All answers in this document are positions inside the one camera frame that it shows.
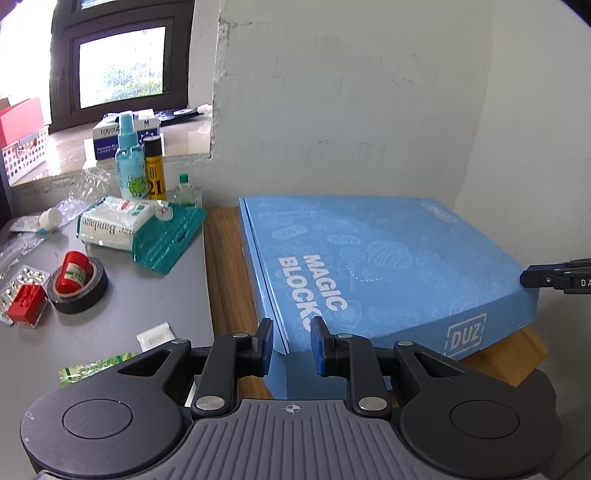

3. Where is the stone window sill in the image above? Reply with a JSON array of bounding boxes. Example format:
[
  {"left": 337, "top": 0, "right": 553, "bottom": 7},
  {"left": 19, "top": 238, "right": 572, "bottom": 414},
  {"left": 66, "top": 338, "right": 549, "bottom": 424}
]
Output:
[{"left": 10, "top": 112, "right": 214, "bottom": 187}]

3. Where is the white gauze bandage pack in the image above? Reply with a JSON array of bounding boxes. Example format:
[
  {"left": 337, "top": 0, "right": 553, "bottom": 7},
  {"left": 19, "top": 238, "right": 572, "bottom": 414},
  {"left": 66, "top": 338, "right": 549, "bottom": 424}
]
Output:
[{"left": 76, "top": 196, "right": 156, "bottom": 253}]

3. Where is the silver blister pill pack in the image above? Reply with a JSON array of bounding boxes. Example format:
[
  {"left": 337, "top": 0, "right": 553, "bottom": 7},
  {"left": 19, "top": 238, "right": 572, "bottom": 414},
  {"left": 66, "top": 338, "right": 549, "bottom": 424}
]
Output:
[{"left": 0, "top": 265, "right": 51, "bottom": 324}]

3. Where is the blue and white glove box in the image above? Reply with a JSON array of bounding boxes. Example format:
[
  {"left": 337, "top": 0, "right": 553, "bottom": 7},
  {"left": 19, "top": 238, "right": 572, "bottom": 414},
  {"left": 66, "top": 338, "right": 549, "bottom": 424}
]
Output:
[{"left": 91, "top": 110, "right": 161, "bottom": 162}]

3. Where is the small white sachet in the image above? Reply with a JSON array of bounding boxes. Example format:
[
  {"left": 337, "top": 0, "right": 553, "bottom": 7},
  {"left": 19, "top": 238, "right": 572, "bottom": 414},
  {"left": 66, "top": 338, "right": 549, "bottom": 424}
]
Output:
[{"left": 136, "top": 322, "right": 176, "bottom": 354}]

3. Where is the small red-capped bottle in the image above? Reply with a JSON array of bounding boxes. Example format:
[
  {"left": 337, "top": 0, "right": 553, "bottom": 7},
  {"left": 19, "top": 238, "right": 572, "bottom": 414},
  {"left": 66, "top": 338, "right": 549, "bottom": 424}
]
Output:
[{"left": 61, "top": 251, "right": 91, "bottom": 293}]

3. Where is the clear plastic packet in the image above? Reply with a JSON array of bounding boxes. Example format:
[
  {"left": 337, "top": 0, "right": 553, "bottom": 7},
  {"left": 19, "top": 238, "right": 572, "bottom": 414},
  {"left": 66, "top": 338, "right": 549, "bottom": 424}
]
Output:
[{"left": 0, "top": 230, "right": 47, "bottom": 271}]

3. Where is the green printed packet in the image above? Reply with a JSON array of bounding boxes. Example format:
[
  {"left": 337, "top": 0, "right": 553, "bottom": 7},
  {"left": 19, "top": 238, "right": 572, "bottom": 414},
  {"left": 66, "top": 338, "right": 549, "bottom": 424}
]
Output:
[{"left": 58, "top": 353, "right": 137, "bottom": 387}]

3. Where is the small white plastic bottle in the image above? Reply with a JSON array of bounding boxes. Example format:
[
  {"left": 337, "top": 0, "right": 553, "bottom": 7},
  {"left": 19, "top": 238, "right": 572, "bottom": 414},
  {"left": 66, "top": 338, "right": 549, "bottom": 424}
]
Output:
[{"left": 39, "top": 207, "right": 62, "bottom": 232}]

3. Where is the light blue spray bottle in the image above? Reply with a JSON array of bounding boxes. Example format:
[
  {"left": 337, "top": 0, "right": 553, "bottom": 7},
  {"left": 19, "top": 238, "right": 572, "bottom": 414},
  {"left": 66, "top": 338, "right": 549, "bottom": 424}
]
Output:
[{"left": 115, "top": 112, "right": 150, "bottom": 200}]

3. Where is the teal zip bag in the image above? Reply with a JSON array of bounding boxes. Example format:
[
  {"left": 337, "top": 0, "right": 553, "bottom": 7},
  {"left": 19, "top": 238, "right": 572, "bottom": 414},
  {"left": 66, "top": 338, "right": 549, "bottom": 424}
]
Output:
[{"left": 131, "top": 204, "right": 208, "bottom": 276}]

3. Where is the blue patterned packet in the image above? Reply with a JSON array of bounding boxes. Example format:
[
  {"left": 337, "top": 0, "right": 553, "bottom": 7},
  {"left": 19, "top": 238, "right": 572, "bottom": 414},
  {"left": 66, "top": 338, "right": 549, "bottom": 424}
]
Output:
[{"left": 154, "top": 104, "right": 212, "bottom": 125}]

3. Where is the blue printed cardboard box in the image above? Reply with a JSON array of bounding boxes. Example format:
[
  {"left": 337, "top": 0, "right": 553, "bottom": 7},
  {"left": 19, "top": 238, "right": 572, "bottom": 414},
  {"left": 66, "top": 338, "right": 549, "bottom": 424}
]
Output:
[{"left": 238, "top": 196, "right": 540, "bottom": 362}]

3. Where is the black tape roll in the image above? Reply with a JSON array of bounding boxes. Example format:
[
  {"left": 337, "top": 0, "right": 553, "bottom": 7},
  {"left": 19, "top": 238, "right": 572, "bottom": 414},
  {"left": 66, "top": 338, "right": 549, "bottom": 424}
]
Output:
[{"left": 46, "top": 256, "right": 110, "bottom": 315}]

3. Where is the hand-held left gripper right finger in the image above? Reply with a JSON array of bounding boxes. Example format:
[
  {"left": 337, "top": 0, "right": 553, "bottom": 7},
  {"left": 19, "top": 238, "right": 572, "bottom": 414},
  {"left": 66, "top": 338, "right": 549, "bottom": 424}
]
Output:
[{"left": 310, "top": 316, "right": 468, "bottom": 419}]

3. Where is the red box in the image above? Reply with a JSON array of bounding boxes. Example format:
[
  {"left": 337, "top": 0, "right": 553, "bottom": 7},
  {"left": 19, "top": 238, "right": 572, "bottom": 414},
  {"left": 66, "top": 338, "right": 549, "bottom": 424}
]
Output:
[{"left": 0, "top": 97, "right": 45, "bottom": 147}]

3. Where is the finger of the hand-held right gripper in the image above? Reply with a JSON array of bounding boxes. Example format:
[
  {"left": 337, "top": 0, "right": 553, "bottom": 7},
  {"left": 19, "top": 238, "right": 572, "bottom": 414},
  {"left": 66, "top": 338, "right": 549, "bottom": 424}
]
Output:
[{"left": 519, "top": 258, "right": 591, "bottom": 291}]

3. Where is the yellow bottle with black cap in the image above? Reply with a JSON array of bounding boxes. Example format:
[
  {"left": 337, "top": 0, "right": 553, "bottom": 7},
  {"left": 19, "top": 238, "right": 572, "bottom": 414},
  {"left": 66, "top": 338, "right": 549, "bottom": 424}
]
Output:
[{"left": 144, "top": 137, "right": 168, "bottom": 202}]

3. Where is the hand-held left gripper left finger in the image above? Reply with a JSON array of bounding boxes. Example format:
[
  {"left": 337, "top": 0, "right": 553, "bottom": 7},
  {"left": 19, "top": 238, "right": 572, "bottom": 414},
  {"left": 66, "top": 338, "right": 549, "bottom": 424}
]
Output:
[{"left": 117, "top": 318, "right": 276, "bottom": 421}]

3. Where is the crumpled clear plastic wrap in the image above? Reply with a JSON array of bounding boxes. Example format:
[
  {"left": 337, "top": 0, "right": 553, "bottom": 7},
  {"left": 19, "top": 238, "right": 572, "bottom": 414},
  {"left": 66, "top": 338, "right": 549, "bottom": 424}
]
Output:
[{"left": 54, "top": 165, "right": 113, "bottom": 223}]

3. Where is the dark window frame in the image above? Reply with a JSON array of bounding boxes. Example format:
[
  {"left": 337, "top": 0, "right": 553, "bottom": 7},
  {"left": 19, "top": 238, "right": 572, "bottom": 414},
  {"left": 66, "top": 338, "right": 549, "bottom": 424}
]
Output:
[{"left": 48, "top": 0, "right": 195, "bottom": 135}]

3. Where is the red block in clear case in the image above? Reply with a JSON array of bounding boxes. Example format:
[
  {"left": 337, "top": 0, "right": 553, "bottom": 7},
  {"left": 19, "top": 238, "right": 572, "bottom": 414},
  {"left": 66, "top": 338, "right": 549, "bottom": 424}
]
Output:
[{"left": 6, "top": 283, "right": 47, "bottom": 329}]

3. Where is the white perforated basket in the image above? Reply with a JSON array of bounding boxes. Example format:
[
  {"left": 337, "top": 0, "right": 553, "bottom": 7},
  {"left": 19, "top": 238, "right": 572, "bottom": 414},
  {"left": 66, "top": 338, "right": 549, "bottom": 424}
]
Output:
[{"left": 0, "top": 126, "right": 49, "bottom": 186}]

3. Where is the grey desktop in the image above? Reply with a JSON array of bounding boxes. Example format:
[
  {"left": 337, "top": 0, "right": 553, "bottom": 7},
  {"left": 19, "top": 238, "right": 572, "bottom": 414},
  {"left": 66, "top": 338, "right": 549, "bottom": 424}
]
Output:
[{"left": 0, "top": 187, "right": 214, "bottom": 386}]

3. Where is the small glass bottle green cap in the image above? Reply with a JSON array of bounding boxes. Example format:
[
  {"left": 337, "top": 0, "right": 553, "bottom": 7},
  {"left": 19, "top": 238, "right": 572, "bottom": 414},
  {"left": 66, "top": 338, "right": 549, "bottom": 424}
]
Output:
[{"left": 173, "top": 172, "right": 203, "bottom": 207}]

